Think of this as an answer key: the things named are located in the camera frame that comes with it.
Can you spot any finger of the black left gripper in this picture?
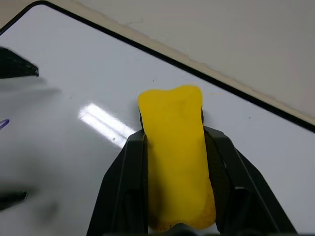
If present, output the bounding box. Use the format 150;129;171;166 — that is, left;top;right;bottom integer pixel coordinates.
0;46;40;80
0;190;28;212

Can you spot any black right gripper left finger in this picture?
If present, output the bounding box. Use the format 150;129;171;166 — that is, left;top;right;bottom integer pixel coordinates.
86;128;149;236

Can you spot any yellow whiteboard eraser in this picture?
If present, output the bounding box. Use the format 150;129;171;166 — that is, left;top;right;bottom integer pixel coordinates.
137;83;218;233

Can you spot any white whiteboard with black frame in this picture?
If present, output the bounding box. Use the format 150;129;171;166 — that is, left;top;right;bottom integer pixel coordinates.
0;0;315;236

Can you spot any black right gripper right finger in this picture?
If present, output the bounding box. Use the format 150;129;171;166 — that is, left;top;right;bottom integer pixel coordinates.
203;126;299;236

